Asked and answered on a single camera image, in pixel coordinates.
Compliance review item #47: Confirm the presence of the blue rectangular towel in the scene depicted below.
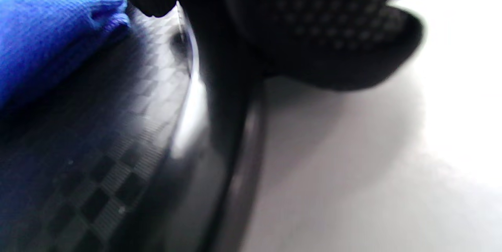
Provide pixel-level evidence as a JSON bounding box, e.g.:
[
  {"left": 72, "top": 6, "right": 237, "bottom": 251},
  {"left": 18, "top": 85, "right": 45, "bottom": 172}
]
[{"left": 0, "top": 0, "right": 132, "bottom": 109}]

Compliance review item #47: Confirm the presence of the black checkered plastic tray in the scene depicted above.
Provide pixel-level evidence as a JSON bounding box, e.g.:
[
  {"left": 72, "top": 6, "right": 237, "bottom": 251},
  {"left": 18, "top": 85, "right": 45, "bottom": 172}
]
[{"left": 0, "top": 4, "right": 269, "bottom": 252}]

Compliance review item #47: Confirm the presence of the person's right hand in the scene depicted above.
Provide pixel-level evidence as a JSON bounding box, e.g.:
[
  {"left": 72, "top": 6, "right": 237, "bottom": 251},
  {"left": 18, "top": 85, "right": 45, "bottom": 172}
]
[{"left": 110, "top": 0, "right": 477, "bottom": 92}]

